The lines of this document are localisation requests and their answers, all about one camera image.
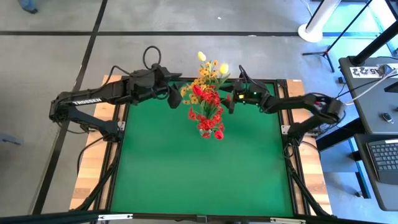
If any red artificial flower bunch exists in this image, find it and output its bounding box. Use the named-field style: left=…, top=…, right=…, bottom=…
left=187, top=107, right=225, bottom=140
left=200, top=89, right=231, bottom=121

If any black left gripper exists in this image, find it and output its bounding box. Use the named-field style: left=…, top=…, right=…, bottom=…
left=127, top=63, right=188, bottom=110

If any green table mat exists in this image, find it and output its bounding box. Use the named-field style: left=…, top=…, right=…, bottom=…
left=110, top=80, right=295, bottom=218

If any yellow artificial tulip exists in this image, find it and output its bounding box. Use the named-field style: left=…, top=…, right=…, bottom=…
left=217, top=63, right=231, bottom=88
left=197, top=51, right=208, bottom=74

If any silver flat bracket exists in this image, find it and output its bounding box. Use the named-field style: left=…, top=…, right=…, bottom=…
left=269, top=217, right=307, bottom=224
left=98, top=213, right=134, bottom=222

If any black laptop keyboard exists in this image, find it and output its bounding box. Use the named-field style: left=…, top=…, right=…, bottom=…
left=366, top=139, right=398, bottom=185

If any black aluminium table frame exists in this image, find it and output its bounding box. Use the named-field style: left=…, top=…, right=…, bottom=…
left=93, top=74, right=312, bottom=218

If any grey chair base leg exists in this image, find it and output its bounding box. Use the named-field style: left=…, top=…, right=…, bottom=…
left=0, top=132, right=23, bottom=146

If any black looped gripper cable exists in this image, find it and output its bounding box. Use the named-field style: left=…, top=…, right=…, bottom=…
left=142, top=45, right=162, bottom=72

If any thick black pole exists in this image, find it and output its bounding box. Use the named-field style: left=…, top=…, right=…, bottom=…
left=348, top=26, right=398, bottom=67

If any black camera rig bar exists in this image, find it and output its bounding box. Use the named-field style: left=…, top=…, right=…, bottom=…
left=0, top=211, right=398, bottom=224

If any dark grey desk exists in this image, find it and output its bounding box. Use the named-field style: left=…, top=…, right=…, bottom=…
left=353, top=133, right=398, bottom=212

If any white printed label paper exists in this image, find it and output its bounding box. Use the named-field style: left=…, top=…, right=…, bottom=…
left=349, top=65, right=382, bottom=78

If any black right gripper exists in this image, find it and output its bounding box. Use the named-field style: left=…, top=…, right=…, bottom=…
left=219, top=79, right=271, bottom=115

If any white cable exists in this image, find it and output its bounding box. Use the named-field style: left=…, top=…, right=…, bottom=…
left=356, top=68, right=398, bottom=100

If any white round pillar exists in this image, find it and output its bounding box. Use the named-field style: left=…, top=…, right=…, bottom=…
left=297, top=0, right=343, bottom=44

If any person's foot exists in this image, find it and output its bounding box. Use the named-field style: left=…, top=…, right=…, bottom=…
left=17, top=0, right=39, bottom=15

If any black tripod stand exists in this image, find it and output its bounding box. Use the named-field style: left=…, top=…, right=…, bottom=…
left=302, top=0, right=374, bottom=73

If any yellow artificial flower bunch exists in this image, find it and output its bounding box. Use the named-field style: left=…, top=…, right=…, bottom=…
left=198, top=60, right=221, bottom=91
left=180, top=77, right=203, bottom=106

